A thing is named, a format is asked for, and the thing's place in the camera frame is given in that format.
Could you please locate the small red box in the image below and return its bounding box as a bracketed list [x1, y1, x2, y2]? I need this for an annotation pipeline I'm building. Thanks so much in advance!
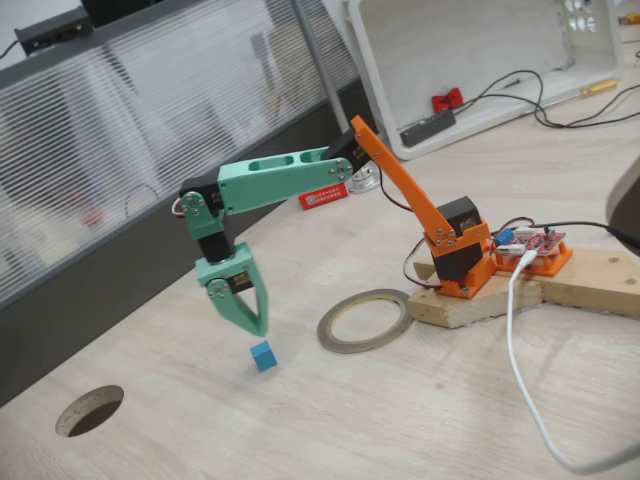
[298, 183, 349, 211]

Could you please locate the white plastic crate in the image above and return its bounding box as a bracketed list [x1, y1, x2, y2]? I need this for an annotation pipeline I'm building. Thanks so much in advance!
[342, 0, 626, 161]

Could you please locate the silver metal partition post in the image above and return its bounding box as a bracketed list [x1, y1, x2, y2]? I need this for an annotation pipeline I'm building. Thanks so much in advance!
[291, 0, 384, 195]

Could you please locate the red controller board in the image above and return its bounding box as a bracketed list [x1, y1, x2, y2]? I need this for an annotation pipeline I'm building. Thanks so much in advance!
[492, 225, 569, 262]

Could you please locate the black cable with plug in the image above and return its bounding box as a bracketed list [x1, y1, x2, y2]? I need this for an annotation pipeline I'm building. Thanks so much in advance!
[542, 221, 640, 255]

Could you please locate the red clamp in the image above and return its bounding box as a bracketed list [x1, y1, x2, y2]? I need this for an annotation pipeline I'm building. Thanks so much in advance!
[431, 87, 464, 113]

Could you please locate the grey ring of tape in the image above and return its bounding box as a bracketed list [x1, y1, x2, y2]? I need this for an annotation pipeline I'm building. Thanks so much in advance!
[316, 288, 415, 355]

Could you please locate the grey rounded object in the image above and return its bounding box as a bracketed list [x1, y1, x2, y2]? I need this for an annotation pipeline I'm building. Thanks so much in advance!
[604, 154, 640, 246]

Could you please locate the pale wooden plank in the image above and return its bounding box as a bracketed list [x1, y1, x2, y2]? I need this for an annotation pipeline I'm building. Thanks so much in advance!
[537, 248, 640, 317]

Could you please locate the grey glass desk partition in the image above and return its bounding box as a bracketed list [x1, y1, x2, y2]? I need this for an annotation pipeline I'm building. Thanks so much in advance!
[0, 0, 381, 409]

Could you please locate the black device box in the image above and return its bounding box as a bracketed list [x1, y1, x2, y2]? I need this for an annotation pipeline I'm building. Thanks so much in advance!
[13, 7, 94, 55]

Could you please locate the yellow handled screwdriver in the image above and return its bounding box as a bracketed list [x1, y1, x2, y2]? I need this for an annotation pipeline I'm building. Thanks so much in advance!
[579, 78, 619, 95]

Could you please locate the thin black cable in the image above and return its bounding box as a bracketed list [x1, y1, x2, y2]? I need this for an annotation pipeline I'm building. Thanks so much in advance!
[452, 83, 640, 129]
[462, 69, 640, 130]

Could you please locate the pale wooden block with holes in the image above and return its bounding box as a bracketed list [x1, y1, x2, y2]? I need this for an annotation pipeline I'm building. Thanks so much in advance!
[407, 259, 545, 330]

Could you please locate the black monitor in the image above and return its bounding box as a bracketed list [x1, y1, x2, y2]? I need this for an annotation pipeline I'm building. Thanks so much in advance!
[81, 0, 201, 30]

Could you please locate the black power strip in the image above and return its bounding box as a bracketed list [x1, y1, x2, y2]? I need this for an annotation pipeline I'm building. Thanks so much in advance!
[399, 109, 458, 148]

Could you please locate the blue cube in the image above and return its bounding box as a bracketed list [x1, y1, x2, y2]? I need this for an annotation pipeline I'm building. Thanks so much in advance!
[249, 340, 278, 373]

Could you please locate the white USB cable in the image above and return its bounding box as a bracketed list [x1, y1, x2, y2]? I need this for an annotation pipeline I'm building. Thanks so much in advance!
[504, 249, 640, 475]

